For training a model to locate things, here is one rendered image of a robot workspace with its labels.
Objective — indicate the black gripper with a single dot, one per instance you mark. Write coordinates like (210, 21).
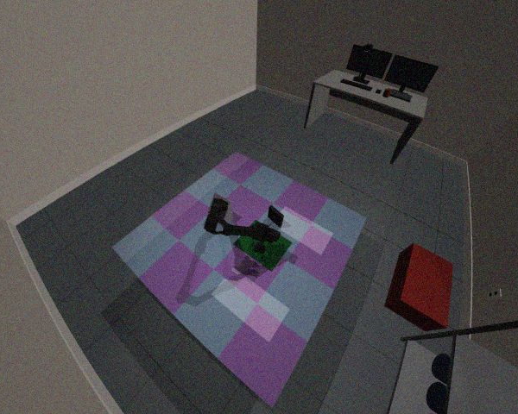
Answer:
(260, 248)

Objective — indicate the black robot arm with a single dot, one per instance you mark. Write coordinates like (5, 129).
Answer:
(259, 231)

